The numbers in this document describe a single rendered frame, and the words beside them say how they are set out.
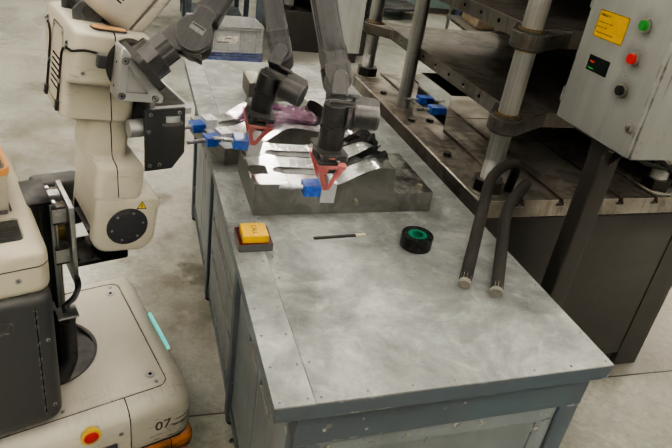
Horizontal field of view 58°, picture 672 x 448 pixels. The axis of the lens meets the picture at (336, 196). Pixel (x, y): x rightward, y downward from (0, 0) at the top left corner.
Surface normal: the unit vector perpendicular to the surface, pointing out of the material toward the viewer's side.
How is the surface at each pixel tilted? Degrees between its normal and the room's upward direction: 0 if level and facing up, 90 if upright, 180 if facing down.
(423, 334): 0
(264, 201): 90
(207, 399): 0
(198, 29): 61
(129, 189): 90
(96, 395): 0
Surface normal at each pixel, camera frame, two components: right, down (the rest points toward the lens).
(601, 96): -0.95, 0.01
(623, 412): 0.14, -0.88
